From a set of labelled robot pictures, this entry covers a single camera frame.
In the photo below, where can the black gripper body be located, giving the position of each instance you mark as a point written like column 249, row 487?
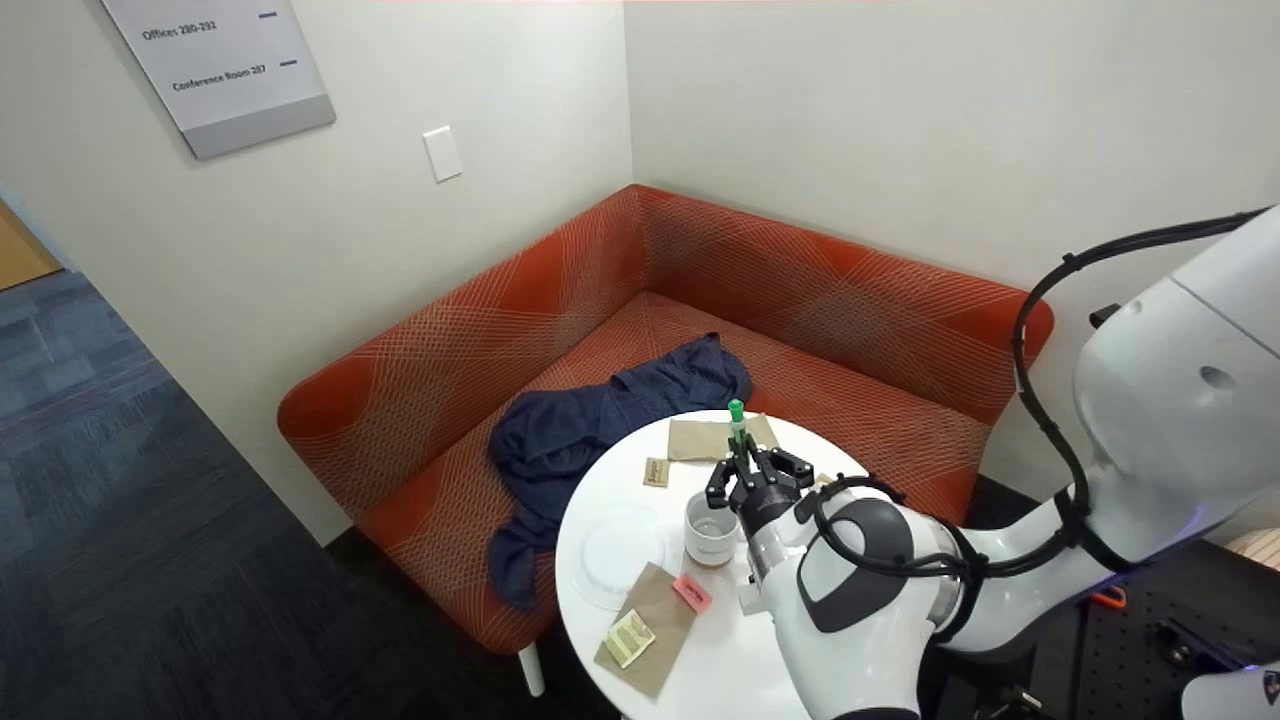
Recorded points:
column 756, row 497

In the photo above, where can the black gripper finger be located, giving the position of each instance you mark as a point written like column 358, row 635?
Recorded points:
column 791, row 465
column 718, row 487

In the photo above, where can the green marker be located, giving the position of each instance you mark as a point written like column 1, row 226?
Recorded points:
column 737, row 427

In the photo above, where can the white mug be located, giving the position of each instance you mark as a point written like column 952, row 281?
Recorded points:
column 710, row 534

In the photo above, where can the pink packet near mug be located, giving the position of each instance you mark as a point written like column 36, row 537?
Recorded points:
column 692, row 594

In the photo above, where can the brown napkin under lid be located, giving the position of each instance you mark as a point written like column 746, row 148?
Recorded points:
column 761, row 434

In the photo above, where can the brown napkin upper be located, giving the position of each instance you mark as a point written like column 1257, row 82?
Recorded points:
column 697, row 441

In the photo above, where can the tiny brown packet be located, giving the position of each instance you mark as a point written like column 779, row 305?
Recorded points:
column 658, row 472

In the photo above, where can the round white table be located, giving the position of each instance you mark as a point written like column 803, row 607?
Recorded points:
column 729, row 660

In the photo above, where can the clear plastic lid left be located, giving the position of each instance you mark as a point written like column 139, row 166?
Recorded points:
column 615, row 559

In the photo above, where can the brown napkin with yellow packet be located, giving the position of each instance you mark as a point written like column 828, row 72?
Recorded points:
column 669, row 618

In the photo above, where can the orange corner sofa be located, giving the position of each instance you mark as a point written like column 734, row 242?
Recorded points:
column 457, row 434

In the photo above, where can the yellow sweetener packet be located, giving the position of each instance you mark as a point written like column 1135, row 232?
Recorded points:
column 629, row 641

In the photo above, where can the dark blue cloth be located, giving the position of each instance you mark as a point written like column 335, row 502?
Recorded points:
column 546, row 441

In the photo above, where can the orange handled clamp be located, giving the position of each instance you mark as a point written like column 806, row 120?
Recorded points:
column 1111, row 596

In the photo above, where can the white wall switch plate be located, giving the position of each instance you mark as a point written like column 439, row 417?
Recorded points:
column 440, row 152

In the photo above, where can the wall sign plaque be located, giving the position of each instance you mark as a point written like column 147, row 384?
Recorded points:
column 229, row 72

